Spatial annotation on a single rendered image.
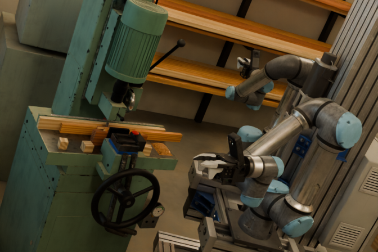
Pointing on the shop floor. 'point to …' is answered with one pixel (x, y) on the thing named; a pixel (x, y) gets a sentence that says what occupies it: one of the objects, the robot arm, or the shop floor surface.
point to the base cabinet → (53, 211)
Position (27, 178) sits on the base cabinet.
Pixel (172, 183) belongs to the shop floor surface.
